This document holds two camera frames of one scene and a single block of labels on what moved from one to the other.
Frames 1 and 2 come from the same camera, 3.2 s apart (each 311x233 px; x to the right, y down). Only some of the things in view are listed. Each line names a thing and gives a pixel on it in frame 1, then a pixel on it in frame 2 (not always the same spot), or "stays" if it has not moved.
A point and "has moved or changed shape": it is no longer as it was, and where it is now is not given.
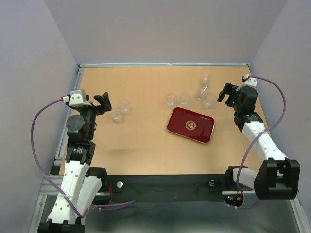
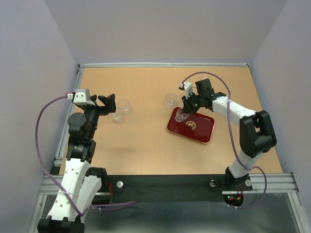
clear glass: x=210 y=100 has moved or changed shape
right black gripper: x=234 y=90 -> x=187 y=108
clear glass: x=124 y=105 stays
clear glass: x=171 y=98 stays
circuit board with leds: x=233 y=200 stays
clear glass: x=116 y=116 stays
